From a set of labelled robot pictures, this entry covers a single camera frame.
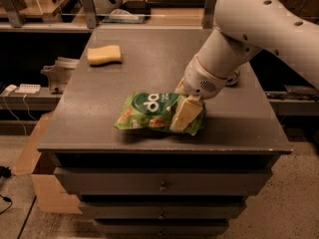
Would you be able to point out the grey drawer cabinet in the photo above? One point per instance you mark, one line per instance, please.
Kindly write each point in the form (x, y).
(147, 181)

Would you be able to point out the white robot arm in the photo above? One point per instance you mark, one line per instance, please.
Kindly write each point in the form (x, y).
(244, 27)

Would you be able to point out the black keyboard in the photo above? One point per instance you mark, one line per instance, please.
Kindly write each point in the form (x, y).
(176, 3)

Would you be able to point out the grey metal bracket part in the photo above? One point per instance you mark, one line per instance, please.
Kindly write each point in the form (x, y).
(60, 73)

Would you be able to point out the green white soda can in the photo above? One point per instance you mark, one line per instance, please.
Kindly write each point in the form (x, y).
(233, 79)

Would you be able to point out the black pouch on shelf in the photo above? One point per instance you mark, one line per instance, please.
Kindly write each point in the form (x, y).
(140, 7)

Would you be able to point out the cardboard box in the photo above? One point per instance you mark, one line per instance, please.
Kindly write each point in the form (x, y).
(51, 195)

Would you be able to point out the white power strip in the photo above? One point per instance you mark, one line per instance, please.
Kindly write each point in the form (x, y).
(28, 89)

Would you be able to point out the yellow sponge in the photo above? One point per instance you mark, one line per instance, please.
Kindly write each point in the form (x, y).
(103, 55)

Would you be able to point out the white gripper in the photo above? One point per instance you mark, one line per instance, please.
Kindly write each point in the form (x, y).
(199, 80)

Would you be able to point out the green rice chip bag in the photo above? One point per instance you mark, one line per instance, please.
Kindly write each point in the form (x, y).
(154, 111)

